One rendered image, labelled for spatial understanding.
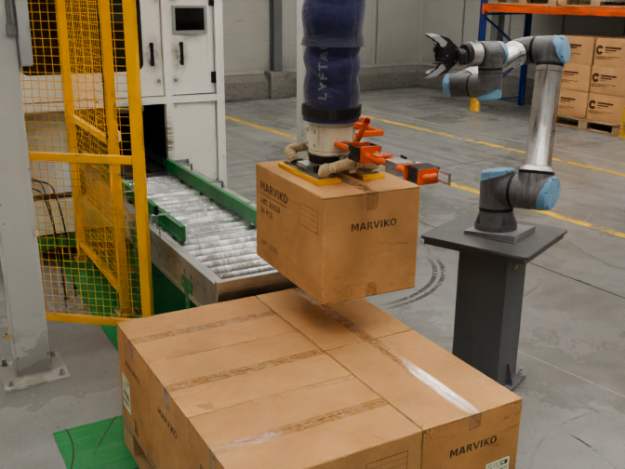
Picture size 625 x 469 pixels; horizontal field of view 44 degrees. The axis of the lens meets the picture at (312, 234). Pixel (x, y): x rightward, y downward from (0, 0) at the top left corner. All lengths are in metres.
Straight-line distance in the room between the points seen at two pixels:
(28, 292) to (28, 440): 0.72
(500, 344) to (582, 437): 0.52
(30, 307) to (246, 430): 1.75
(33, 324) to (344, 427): 1.95
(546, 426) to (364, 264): 1.22
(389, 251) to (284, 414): 0.76
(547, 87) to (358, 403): 1.64
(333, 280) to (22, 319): 1.69
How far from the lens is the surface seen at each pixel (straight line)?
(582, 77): 11.17
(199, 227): 4.24
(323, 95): 2.84
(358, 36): 2.87
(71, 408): 3.68
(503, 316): 3.58
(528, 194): 3.40
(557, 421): 3.63
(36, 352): 3.95
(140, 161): 3.83
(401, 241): 2.85
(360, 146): 2.77
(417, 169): 2.44
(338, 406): 2.48
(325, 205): 2.64
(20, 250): 3.76
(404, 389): 2.60
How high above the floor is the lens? 1.80
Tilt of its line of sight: 18 degrees down
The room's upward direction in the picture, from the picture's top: 1 degrees clockwise
